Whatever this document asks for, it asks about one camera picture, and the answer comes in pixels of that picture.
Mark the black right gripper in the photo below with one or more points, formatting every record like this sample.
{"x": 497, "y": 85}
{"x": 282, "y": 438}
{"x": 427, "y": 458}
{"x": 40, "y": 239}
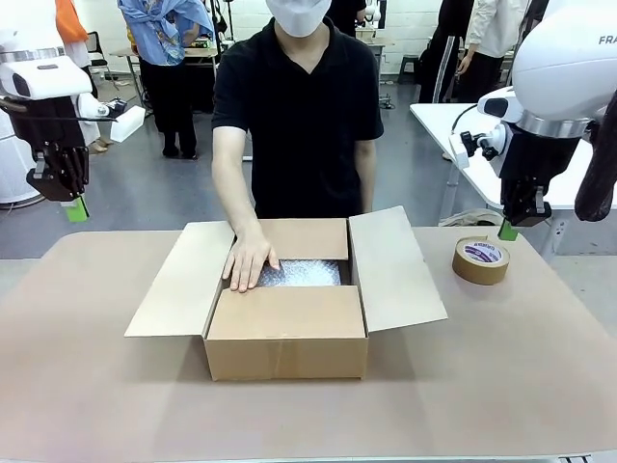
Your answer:
{"x": 535, "y": 154}

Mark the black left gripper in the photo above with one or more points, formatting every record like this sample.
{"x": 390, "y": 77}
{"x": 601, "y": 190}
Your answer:
{"x": 43, "y": 123}

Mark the brown packing tape roll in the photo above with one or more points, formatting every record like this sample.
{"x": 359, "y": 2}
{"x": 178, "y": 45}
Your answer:
{"x": 479, "y": 267}

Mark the bubble wrap sheet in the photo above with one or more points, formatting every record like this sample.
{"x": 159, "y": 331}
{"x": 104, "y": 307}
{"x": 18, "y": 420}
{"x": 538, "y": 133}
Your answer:
{"x": 308, "y": 273}

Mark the brown cardboard box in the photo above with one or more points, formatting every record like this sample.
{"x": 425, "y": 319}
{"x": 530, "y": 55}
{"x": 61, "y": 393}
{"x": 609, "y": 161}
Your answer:
{"x": 289, "y": 328}

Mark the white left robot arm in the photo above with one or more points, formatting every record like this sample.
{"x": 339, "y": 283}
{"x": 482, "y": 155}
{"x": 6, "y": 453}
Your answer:
{"x": 43, "y": 77}

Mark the person left forearm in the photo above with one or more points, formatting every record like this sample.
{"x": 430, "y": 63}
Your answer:
{"x": 365, "y": 193}

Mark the person right forearm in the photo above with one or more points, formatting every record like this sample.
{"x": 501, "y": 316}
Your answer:
{"x": 238, "y": 207}

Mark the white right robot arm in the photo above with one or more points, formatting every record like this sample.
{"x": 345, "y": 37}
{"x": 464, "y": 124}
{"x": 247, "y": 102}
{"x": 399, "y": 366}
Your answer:
{"x": 564, "y": 62}

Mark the person right hand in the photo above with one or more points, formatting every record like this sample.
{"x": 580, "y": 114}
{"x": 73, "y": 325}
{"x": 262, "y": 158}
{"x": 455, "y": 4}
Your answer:
{"x": 248, "y": 263}

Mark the white cylindrical appliance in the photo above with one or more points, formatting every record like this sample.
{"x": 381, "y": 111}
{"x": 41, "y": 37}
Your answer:
{"x": 14, "y": 164}

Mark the beige cloth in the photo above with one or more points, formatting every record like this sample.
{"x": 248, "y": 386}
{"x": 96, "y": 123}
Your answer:
{"x": 470, "y": 219}

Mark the white side table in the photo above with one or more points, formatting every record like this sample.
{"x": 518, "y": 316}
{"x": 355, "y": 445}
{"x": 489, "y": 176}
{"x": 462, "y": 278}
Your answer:
{"x": 434, "y": 120}

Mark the black chair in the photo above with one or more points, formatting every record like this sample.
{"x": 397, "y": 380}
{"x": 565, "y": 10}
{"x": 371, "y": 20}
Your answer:
{"x": 99, "y": 58}

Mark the bystander in orange top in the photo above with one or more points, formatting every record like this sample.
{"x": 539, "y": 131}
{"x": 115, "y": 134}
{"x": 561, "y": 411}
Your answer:
{"x": 72, "y": 24}

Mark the bystander in blue shirt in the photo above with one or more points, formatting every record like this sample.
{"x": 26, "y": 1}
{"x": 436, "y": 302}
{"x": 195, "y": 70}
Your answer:
{"x": 159, "y": 34}

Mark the bystander in black clothes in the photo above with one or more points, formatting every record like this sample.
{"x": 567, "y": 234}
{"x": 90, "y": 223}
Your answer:
{"x": 441, "y": 48}

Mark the bystander in white jacket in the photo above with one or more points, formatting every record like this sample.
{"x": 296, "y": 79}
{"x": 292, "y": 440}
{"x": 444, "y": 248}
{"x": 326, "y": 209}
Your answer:
{"x": 491, "y": 29}

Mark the grey stool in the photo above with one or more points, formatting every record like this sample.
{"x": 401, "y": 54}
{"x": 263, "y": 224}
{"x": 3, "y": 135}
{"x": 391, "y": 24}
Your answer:
{"x": 409, "y": 65}

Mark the grey background table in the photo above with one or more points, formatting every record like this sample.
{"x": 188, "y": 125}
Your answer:
{"x": 202, "y": 55}

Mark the wooden background desk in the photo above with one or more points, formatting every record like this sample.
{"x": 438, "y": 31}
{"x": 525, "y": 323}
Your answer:
{"x": 376, "y": 43}

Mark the person in black shirt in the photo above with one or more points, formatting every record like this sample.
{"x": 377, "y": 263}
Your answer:
{"x": 299, "y": 120}

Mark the white face mask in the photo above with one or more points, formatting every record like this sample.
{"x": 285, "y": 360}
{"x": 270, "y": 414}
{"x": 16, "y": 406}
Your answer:
{"x": 299, "y": 17}

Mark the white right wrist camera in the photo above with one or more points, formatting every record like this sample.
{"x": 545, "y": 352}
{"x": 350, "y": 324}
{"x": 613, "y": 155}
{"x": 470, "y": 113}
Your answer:
{"x": 460, "y": 149}

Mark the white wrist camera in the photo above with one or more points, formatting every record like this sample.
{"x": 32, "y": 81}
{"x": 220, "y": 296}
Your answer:
{"x": 460, "y": 149}
{"x": 127, "y": 120}

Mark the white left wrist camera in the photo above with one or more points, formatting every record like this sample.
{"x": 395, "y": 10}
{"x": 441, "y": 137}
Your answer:
{"x": 127, "y": 120}

